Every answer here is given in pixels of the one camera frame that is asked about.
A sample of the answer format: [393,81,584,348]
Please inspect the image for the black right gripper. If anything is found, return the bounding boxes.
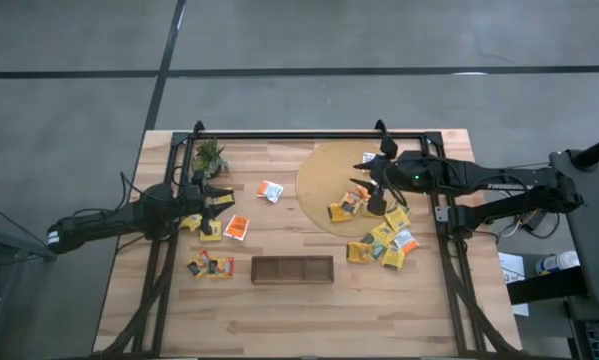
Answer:
[349,135,406,217]

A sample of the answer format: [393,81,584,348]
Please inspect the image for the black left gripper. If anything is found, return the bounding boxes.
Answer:
[187,171,236,236]

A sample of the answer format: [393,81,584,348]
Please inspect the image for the small potted succulent plant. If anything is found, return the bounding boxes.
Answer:
[191,138,230,180]

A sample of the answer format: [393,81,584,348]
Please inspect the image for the round woven tan placemat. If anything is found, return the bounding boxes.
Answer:
[295,140,400,239]

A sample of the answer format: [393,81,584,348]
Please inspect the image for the pile of packets right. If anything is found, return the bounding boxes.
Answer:
[370,222,397,246]

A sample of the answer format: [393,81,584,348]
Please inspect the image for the wooden three-compartment tray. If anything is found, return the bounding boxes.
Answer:
[251,255,335,285]

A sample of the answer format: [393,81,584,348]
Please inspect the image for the black yellow power adapter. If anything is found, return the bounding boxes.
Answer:
[521,208,548,232]

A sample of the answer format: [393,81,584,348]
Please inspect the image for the white paper sheet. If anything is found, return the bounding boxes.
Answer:
[497,252,530,318]

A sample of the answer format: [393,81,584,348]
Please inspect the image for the black shelf bar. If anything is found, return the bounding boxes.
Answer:
[506,266,588,306]

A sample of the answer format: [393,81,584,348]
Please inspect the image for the white bottle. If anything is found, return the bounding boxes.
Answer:
[535,250,581,277]

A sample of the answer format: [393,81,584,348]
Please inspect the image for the dark metal side stand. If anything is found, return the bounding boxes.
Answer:
[0,199,59,360]

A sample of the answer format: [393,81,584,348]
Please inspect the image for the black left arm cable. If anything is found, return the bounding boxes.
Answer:
[118,171,148,201]

